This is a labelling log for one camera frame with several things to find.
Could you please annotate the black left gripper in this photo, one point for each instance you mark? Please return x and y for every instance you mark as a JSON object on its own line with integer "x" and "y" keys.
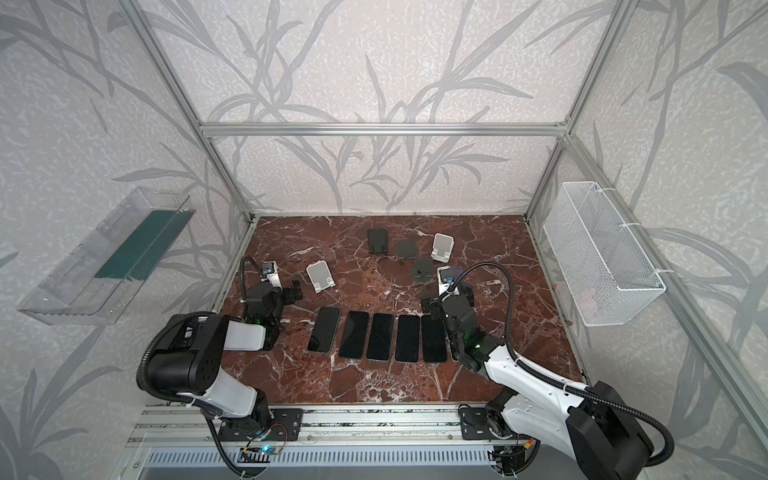
{"x": 282, "y": 293}

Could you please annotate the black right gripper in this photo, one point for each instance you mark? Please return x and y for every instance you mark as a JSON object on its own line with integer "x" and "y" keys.
{"x": 448, "y": 302}

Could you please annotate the black phone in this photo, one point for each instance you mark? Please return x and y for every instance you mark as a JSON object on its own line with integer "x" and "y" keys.
{"x": 379, "y": 345}
{"x": 408, "y": 339}
{"x": 323, "y": 333}
{"x": 354, "y": 335}
{"x": 433, "y": 336}

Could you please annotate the black phone front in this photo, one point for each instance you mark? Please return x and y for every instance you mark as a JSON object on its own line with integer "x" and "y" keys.
{"x": 408, "y": 339}

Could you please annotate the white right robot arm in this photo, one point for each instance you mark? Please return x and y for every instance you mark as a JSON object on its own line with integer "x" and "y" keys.
{"x": 590, "y": 424}

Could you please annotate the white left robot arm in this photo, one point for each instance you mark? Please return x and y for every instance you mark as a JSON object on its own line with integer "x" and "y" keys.
{"x": 183, "y": 364}

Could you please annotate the white left phone stand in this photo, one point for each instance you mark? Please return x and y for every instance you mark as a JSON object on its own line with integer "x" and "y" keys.
{"x": 320, "y": 276}

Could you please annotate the white phone stand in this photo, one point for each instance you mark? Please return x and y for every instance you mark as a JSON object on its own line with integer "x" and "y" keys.
{"x": 442, "y": 247}
{"x": 320, "y": 276}

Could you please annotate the black rear phone stand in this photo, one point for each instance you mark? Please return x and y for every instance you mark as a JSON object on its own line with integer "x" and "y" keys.
{"x": 378, "y": 241}

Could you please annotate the green circuit board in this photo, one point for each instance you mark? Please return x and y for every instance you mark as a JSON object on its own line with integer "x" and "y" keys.
{"x": 260, "y": 454}

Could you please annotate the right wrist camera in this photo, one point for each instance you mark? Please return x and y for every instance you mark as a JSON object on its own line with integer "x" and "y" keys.
{"x": 442, "y": 287}

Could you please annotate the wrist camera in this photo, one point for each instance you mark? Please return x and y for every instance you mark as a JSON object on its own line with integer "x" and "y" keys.
{"x": 442, "y": 287}
{"x": 269, "y": 272}

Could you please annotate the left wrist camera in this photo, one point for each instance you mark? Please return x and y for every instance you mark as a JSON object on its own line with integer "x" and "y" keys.
{"x": 269, "y": 272}

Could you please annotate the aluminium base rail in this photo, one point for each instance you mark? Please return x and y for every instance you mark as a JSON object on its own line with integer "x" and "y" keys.
{"x": 357, "y": 424}

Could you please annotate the white wire mesh basket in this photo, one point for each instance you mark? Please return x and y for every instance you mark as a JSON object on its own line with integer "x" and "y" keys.
{"x": 607, "y": 272}

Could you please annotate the clear acrylic wall tray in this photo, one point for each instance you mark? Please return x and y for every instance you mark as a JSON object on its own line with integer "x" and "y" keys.
{"x": 95, "y": 283}

